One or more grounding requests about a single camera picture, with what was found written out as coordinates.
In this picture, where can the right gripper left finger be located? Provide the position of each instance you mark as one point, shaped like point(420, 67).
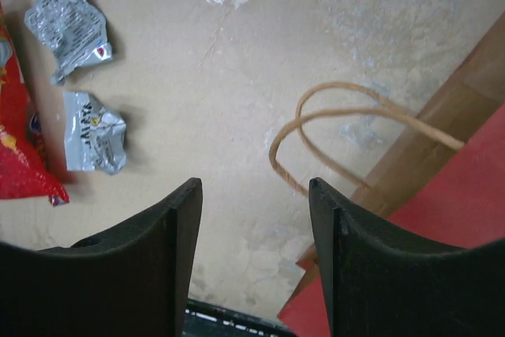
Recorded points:
point(129, 280)

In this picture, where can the red brown paper bag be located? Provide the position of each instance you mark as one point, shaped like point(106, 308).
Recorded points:
point(443, 179)

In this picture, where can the red snack bag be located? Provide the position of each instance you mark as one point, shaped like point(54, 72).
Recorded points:
point(24, 171)

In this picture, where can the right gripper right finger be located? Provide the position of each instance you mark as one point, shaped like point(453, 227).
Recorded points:
point(381, 280)

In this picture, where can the black aluminium base frame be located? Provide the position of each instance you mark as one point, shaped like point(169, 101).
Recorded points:
point(204, 319)

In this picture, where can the grey wrapper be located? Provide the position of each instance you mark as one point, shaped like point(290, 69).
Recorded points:
point(75, 32)

